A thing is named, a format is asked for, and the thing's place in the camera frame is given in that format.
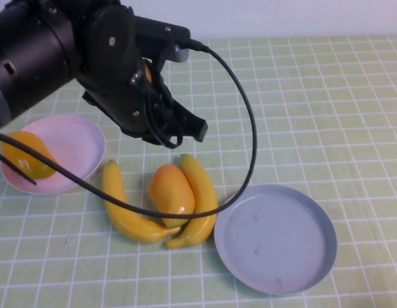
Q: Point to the yellow plastic mango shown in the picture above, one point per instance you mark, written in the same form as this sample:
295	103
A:
21	144

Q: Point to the green checked tablecloth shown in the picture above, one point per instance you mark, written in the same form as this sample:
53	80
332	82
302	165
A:
313	112

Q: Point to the yellow plastic banana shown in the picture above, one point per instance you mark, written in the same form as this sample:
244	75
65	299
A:
203	189
113	189

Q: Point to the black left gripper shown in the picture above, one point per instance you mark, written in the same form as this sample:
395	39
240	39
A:
114	73

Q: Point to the blue-grey round plate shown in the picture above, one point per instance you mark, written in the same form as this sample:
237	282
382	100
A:
275	240

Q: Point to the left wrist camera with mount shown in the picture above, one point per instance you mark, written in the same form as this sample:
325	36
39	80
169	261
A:
163	32

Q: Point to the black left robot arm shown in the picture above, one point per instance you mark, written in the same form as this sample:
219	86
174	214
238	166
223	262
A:
25	57

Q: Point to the pink round plate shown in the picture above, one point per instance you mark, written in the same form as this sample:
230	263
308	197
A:
76	144

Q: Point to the orange-blushed plastic mango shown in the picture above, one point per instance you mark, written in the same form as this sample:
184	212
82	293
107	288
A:
171	192

